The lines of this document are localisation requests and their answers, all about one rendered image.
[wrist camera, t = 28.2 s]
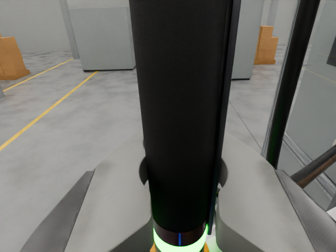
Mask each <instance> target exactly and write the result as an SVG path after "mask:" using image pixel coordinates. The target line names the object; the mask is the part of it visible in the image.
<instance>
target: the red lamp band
mask: <svg viewBox="0 0 336 252"><path fill-rule="evenodd" d="M207 220H208V210H207V216H206V218H205V220H204V222H203V223H202V224H201V225H200V226H199V227H197V228H195V229H193V230H191V231H187V232H173V231H170V230H167V229H165V228H163V227H162V226H160V225H159V224H158V223H157V222H156V221H155V219H154V217H153V229H154V231H155V233H156V234H157V235H158V236H159V237H160V238H161V239H162V240H163V241H164V242H166V243H168V244H171V245H174V246H186V245H190V244H192V243H194V242H196V241H197V240H199V239H200V238H201V237H202V235H203V234H204V232H205V230H206V227H207Z"/></svg>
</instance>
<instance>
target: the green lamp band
mask: <svg viewBox="0 0 336 252"><path fill-rule="evenodd" d="M206 230H207V228H206ZM206 230H205V232H204V234H203V236H202V237H201V238H200V239H199V240H198V241H197V242H195V243H194V244H192V245H189V246H184V247H177V246H172V245H169V244H167V243H165V242H163V241H162V240H161V239H160V238H159V237H158V236H157V234H156V232H155V230H154V229H153V231H154V240H155V243H156V245H157V247H158V248H159V249H160V250H161V251H162V252H199V251H200V250H201V249H202V247H203V245H204V243H205V239H206Z"/></svg>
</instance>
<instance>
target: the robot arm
mask: <svg viewBox="0 0 336 252"><path fill-rule="evenodd" d="M147 180H148V172H147V162H146V153H145V144H144V135H143V129H142V130H140V131H139V132H137V133H136V134H135V135H133V136H132V137H130V138H129V139H128V140H126V141H125V142H123V143H122V144H121V145H119V146H118V147H116V148H115V149H114V150H113V151H111V152H110V153H109V154H108V155H107V156H105V157H104V158H103V159H102V160H101V161H100V163H99V164H98V165H97V166H96V167H95V168H94V169H93V171H86V172H85V173H84V174H83V176H82V177H81V178H80V179H79V180H78V181H77V182H76V184H75V185H74V186H73V187H72V188H71V189H70V190H69V191H68V193H67V194H66V195H65V196H64V197H63V198H62V199H61V201H60V202H59V203H58V204H57V205H56V206H55V207H54V208H53V210H52V211H51V212H50V213H49V214H48V215H47V216H46V217H45V219H44V220H43V221H42V222H41V223H40V224H39V226H38V227H37V228H36V229H35V231H34V232H33V233H32V235H31V236H30V237H29V239H28V240H27V241H26V243H25V244H24V246H23V247H22V249H21V250H20V252H148V251H149V250H150V249H151V248H152V246H153V244H154V222H153V212H152V202H151V194H150V192H149V190H148V189H147V188H146V187H145V184H146V182H147ZM218 182H219V183H220V185H221V187H222V189H221V190H220V191H219V193H218V200H217V208H216V216H215V237H216V244H217V246H218V248H219V249H220V250H221V251H222V252H336V221H335V220H334V219H333V218H332V217H331V216H330V215H329V214H328V213H327V212H326V211H325V210H324V209H323V208H322V207H321V206H320V205H319V204H318V203H317V202H316V201H315V200H314V199H313V198H311V197H310V196H309V195H308V194H307V193H306V192H305V191H304V190H303V189H302V188H301V187H300V186H299V185H298V184H297V183H296V182H295V181H294V180H293V179H292V178H291V177H290V176H289V175H288V174H287V173H286V172H285V171H284V170H276V169H275V168H274V167H273V166H272V165H271V164H270V163H269V162H268V161H267V160H266V159H264V158H263V157H262V156H261V155H260V154H259V153H257V152H256V151H255V150H253V149H252V148H250V147H249V146H247V145H246V144H244V143H243V142H241V141H240V140H238V139H236V138H235V137H233V136H232V135H230V134H228V133H227V132H225V131H224V139H223V147H222V155H221V163H220V170H219V178H218Z"/></svg>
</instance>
